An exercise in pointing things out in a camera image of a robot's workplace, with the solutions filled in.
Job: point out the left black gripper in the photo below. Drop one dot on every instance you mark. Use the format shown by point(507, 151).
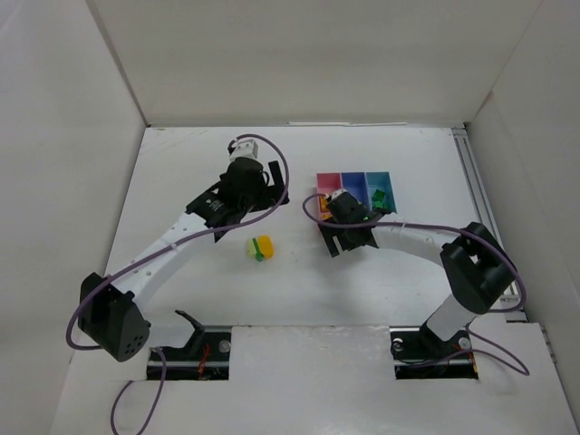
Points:
point(270, 191)

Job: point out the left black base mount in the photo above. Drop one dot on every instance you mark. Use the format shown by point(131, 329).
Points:
point(184, 349)

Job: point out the orange rounded lego brick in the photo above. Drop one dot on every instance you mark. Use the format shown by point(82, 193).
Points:
point(266, 246)

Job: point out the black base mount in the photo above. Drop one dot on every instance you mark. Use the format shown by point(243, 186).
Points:
point(419, 355)
point(184, 349)

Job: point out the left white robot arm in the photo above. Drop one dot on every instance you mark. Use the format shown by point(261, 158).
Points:
point(112, 310)

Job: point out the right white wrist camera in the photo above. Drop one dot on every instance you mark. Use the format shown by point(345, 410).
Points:
point(337, 195)

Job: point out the light blue plastic bin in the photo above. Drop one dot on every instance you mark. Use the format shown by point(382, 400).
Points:
point(381, 180)

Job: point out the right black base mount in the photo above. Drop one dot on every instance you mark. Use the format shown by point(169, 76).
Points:
point(419, 355)

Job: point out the dark green wedge lego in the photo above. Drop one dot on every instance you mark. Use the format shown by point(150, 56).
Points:
point(384, 208)

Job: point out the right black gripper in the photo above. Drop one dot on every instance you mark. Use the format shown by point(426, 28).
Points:
point(346, 238)

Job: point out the purple plastic bin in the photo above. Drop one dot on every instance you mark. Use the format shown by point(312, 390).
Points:
point(355, 183)

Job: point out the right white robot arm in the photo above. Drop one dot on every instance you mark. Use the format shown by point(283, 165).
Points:
point(477, 268)

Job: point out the dark green lego brick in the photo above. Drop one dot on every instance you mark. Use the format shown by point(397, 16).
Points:
point(378, 197)

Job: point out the pink plastic bin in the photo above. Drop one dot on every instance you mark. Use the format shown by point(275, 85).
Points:
point(326, 183)

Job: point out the small dark green lego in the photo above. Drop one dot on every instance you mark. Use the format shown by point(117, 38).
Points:
point(258, 254)

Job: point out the aluminium rail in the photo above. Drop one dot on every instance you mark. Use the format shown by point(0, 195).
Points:
point(512, 303)

